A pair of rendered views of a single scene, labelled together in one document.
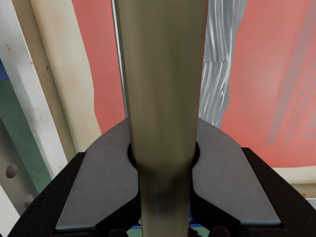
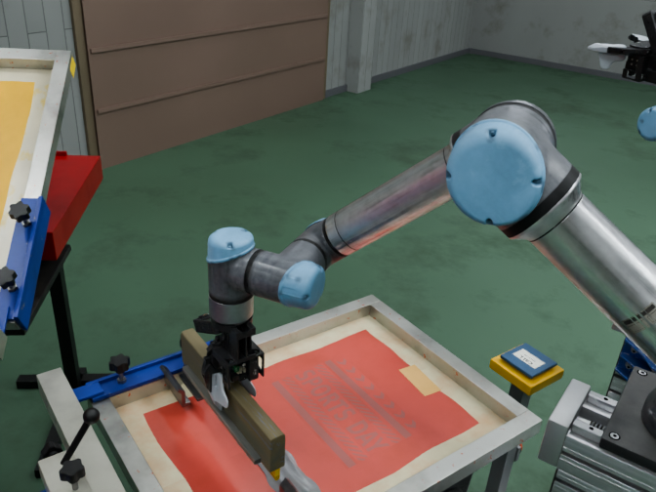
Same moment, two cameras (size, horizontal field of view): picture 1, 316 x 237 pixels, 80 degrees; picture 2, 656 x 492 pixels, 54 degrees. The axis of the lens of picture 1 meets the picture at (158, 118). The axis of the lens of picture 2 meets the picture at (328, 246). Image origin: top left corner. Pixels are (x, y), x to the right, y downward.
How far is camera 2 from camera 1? 1.23 m
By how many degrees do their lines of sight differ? 87
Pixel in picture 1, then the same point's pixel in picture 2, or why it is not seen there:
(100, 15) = (184, 452)
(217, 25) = not seen: hidden behind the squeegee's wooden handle
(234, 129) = (314, 469)
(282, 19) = (284, 413)
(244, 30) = not seen: hidden behind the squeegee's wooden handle
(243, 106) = (305, 454)
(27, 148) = not seen: outside the picture
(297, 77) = (320, 427)
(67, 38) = (166, 471)
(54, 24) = (157, 468)
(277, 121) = (339, 450)
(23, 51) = (146, 470)
